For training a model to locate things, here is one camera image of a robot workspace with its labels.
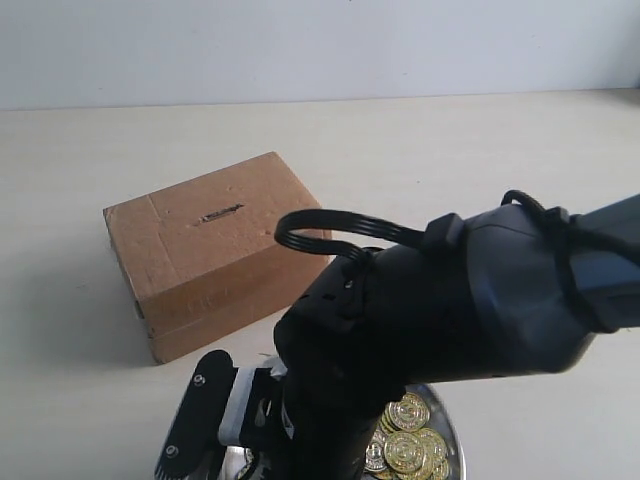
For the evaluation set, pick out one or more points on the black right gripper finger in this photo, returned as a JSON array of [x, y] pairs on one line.
[[191, 449]]

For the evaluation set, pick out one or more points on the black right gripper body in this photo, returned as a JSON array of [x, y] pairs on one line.
[[317, 420]]

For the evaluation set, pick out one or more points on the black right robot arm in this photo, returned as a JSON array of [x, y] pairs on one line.
[[515, 291]]

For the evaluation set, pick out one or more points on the brown cardboard box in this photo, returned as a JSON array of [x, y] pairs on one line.
[[200, 259]]

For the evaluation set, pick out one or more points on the gold coin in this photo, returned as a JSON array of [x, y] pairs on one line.
[[411, 413], [374, 457], [404, 452]]

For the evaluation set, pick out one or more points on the round metal plate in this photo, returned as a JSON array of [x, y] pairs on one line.
[[444, 456]]

